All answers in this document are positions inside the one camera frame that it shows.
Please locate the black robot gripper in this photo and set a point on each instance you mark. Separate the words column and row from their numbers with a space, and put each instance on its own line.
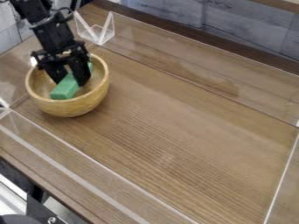
column 62, row 50

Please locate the green rectangular block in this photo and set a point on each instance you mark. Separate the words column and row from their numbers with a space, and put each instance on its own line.
column 66, row 88

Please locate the wooden bowl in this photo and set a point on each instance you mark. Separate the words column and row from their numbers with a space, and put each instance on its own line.
column 91, row 94

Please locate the clear acrylic corner bracket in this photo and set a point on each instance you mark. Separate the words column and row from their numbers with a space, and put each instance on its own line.
column 95, row 33

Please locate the clear acrylic barrier wall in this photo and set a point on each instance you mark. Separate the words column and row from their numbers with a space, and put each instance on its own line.
column 193, row 143

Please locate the black metal bracket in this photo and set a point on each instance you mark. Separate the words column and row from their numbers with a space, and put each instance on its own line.
column 41, row 212

